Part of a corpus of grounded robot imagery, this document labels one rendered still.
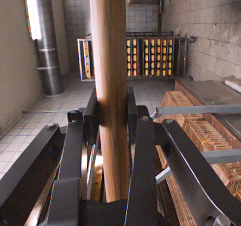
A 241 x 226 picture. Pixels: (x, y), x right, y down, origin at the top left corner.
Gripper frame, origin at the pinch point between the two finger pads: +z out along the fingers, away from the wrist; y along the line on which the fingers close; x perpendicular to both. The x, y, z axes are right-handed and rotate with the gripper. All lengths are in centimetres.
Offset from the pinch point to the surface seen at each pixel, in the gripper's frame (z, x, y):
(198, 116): 96, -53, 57
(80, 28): 502, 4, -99
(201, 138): 69, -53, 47
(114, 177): -1.1, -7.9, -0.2
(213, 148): 58, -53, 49
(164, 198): 68, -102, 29
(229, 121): 78, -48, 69
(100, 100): -0.7, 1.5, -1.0
